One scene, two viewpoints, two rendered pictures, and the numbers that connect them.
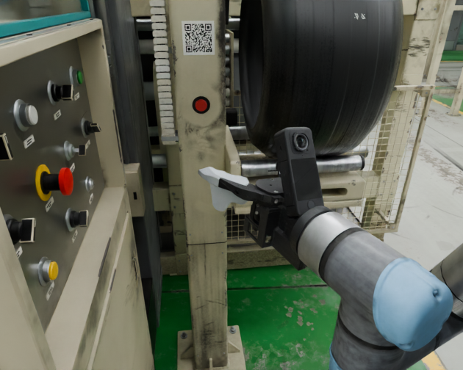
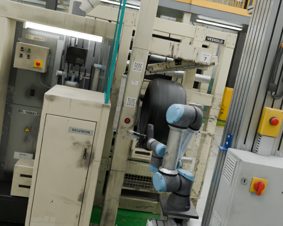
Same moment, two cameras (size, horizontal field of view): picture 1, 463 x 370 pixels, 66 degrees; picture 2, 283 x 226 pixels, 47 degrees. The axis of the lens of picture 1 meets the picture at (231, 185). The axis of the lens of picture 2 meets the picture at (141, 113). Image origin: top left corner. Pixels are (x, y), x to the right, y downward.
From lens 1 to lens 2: 1.77 m
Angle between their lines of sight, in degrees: 19
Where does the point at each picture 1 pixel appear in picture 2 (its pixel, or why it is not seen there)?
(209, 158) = (126, 138)
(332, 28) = (166, 107)
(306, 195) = (150, 136)
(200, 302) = (108, 197)
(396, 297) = (158, 146)
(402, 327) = (158, 149)
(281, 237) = (144, 145)
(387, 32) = not seen: hidden behind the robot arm
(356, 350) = (153, 158)
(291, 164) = (148, 130)
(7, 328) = (100, 141)
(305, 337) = not seen: outside the picture
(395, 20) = not seen: hidden behind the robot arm
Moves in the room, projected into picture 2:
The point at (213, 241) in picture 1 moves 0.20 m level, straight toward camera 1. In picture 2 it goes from (120, 170) to (120, 179)
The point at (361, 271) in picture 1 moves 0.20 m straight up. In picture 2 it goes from (155, 144) to (161, 114)
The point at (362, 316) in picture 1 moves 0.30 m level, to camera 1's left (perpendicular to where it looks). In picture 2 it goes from (154, 151) to (107, 142)
